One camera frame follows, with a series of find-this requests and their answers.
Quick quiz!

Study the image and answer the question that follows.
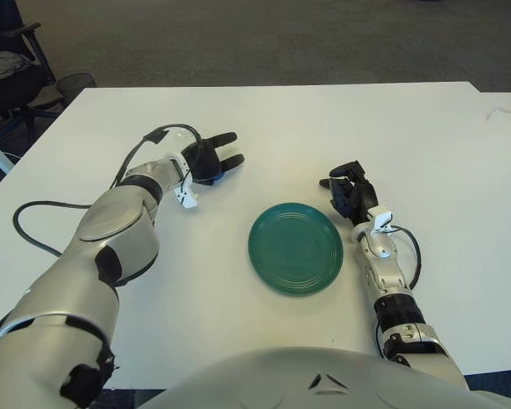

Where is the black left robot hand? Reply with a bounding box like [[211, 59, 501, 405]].
[[181, 131, 246, 187]]

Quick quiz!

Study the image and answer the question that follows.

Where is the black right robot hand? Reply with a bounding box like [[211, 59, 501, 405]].
[[319, 160, 379, 227]]

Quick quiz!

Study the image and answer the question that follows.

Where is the green round plate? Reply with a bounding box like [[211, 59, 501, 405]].
[[247, 202, 345, 298]]

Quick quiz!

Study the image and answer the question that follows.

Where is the black mesh wastebasket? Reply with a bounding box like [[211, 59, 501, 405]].
[[55, 72, 98, 106]]

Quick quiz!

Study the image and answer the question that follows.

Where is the grey robot torso shell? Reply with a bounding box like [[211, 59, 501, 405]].
[[140, 345, 511, 409]]

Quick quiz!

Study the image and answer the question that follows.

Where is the black office chair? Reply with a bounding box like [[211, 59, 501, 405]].
[[0, 0, 65, 141]]

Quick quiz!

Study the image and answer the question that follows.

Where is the grey cloth on chair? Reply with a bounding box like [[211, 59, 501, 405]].
[[0, 50, 31, 76]]

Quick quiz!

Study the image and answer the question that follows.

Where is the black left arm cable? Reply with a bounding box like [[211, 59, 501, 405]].
[[0, 123, 205, 342]]

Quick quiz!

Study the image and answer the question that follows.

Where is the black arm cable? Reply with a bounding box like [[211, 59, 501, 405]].
[[389, 224, 422, 291], [0, 123, 205, 342]]

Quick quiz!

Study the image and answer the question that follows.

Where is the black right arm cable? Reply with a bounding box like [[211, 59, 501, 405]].
[[389, 224, 422, 291]]

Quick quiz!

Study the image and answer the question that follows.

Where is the thin white cable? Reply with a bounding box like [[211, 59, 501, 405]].
[[486, 106, 511, 123]]

